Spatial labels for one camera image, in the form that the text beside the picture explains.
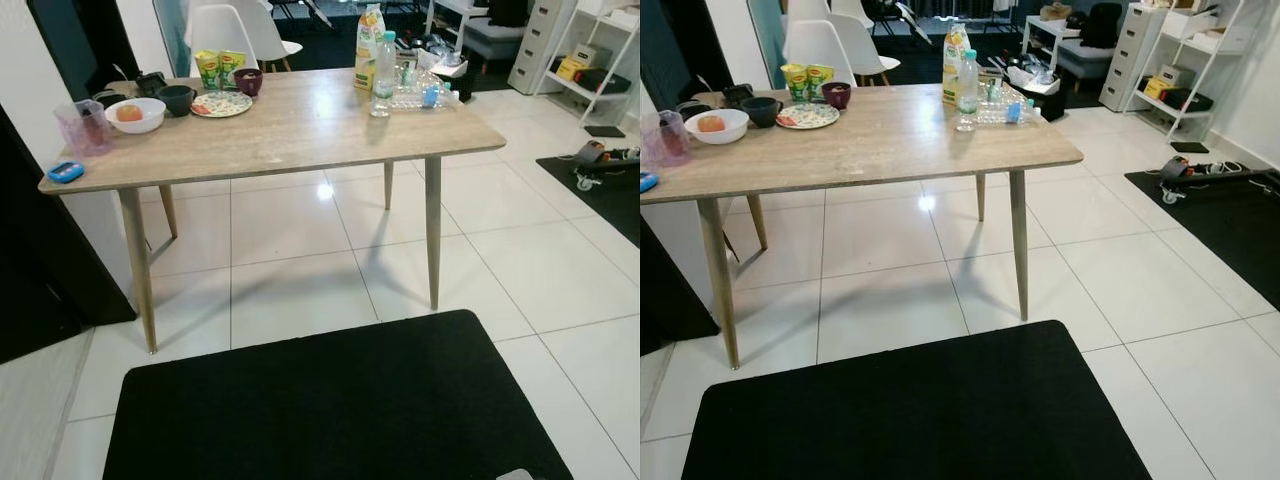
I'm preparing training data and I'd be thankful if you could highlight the teal capped water bottle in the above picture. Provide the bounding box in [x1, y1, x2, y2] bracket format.
[371, 31, 398, 118]
[955, 48, 981, 133]

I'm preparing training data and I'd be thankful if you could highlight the black floor mat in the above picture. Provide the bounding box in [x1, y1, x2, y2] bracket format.
[103, 310, 573, 480]
[536, 150, 641, 247]
[1125, 168, 1280, 311]
[681, 320, 1153, 480]

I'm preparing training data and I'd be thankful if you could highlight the black wheeled scooter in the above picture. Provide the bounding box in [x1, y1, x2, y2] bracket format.
[572, 140, 641, 192]
[1158, 155, 1280, 206]

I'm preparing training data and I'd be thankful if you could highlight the pink translucent plastic jug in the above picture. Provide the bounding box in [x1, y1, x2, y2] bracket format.
[641, 110, 693, 168]
[54, 100, 114, 158]

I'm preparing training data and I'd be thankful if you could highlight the white bowl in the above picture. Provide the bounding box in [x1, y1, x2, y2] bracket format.
[105, 98, 167, 134]
[684, 108, 749, 145]

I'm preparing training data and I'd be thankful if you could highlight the white shelf rack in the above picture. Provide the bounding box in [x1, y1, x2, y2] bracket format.
[545, 0, 641, 127]
[1135, 0, 1251, 143]

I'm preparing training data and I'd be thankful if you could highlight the black bag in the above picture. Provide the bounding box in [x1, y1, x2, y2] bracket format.
[578, 68, 632, 94]
[1165, 88, 1216, 113]

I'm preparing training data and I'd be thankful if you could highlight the floral patterned plate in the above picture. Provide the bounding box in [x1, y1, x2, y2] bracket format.
[775, 102, 841, 130]
[190, 91, 253, 119]

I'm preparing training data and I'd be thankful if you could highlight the grey drawer cabinet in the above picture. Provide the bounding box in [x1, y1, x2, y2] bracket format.
[508, 0, 577, 96]
[1098, 3, 1166, 113]

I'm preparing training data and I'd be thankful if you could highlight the black bin with bottles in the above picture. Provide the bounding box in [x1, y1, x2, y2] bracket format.
[420, 35, 477, 102]
[1005, 55, 1067, 123]

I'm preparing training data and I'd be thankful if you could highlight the white low side table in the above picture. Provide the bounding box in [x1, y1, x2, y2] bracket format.
[425, 0, 531, 67]
[1022, 15, 1116, 81]

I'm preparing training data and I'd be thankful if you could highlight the light wooden dining table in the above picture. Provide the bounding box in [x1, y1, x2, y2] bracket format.
[38, 68, 507, 355]
[640, 84, 1085, 371]

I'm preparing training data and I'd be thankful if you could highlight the white plastic chair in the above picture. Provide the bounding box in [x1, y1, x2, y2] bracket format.
[783, 20, 857, 88]
[232, 0, 303, 73]
[186, 4, 261, 77]
[830, 12, 901, 87]

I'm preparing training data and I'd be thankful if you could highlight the blue label water bottle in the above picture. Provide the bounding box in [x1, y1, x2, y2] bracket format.
[975, 98, 1041, 125]
[388, 84, 461, 110]

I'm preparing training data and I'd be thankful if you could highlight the dark door panel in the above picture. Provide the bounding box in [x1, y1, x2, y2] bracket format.
[0, 105, 136, 363]

